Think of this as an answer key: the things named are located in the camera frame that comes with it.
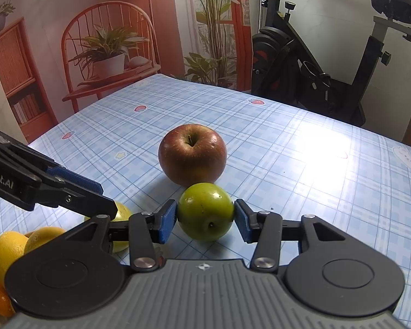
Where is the dark green apple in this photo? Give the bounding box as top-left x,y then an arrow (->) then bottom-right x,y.
177,183 -> 235,242

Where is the blue checked tablecloth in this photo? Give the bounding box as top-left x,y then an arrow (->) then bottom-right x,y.
0,73 -> 411,316

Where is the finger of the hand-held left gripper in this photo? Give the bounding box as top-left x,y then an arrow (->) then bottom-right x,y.
38,165 -> 104,197
38,181 -> 119,219

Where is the pale green apple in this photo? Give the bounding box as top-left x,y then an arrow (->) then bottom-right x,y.
84,202 -> 131,253

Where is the red apple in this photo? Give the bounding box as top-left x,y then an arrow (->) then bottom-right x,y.
158,124 -> 227,186

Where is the yellow lemon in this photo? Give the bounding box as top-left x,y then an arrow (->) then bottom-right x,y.
24,227 -> 67,254
0,231 -> 30,287

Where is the black exercise bike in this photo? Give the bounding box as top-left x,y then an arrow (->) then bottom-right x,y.
252,0 -> 411,127

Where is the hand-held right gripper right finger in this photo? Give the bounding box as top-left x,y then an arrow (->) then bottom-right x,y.
234,199 -> 354,272

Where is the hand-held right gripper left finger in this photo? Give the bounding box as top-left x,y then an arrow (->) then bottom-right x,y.
60,199 -> 178,272

